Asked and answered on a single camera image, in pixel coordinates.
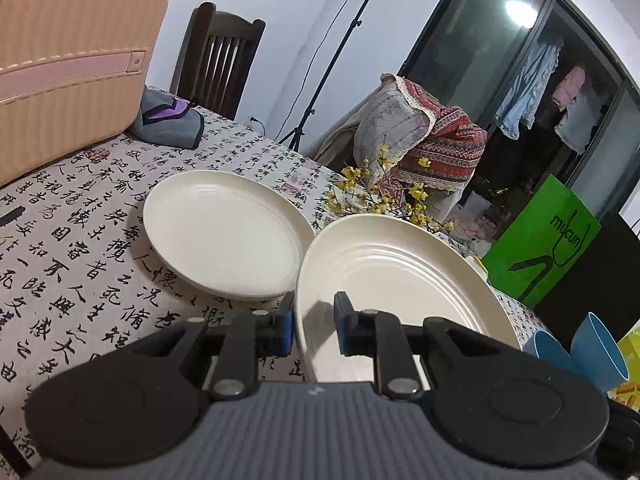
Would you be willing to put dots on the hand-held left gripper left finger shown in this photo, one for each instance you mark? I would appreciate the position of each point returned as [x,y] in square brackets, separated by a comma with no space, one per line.
[286,330]

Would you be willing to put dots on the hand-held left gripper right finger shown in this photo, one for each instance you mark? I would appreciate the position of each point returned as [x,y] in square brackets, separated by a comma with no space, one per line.
[342,325]

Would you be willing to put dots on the cream round plate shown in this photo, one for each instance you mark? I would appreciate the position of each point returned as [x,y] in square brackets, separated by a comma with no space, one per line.
[225,230]
[400,270]

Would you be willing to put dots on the blue bowl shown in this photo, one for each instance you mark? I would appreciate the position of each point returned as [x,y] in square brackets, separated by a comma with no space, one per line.
[552,345]
[597,350]

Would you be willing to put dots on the yellow flower branch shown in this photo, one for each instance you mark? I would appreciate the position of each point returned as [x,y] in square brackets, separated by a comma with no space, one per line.
[360,190]

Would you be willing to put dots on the red patterned blanket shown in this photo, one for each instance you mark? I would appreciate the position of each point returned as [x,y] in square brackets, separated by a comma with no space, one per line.
[445,145]

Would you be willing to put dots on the grey lace-trimmed cloth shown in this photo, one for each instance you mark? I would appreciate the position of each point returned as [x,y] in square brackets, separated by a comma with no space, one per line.
[385,120]

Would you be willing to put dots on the green paper bag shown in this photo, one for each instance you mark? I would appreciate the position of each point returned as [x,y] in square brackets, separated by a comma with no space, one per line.
[540,240]

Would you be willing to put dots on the grey and purple pouch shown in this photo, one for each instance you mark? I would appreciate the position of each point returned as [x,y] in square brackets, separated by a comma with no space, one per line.
[170,122]

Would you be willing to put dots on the black paper bag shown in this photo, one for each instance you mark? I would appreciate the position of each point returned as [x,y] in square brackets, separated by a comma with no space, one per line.
[600,280]

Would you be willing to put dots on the dark wooden chair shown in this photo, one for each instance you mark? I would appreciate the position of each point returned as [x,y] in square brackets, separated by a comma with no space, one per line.
[220,60]

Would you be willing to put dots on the black studio light stand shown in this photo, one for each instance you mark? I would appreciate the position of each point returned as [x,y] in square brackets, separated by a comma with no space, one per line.
[345,45]

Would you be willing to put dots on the yellow-green snack box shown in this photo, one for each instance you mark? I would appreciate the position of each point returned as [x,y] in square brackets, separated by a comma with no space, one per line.
[631,360]

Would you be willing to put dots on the hanging light blue shirt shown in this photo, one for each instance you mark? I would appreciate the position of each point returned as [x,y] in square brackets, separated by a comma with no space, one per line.
[530,85]

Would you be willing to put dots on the dark sliding glass door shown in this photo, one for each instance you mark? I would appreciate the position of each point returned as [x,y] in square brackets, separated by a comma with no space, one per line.
[465,35]

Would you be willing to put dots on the hanging white garment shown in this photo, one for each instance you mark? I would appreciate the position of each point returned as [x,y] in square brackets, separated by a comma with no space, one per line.
[582,120]

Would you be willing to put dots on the hanging pink garment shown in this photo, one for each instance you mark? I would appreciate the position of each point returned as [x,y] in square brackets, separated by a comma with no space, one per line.
[570,85]

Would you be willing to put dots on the pink ribbed suitcase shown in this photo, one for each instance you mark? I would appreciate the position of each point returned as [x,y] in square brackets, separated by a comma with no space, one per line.
[65,60]

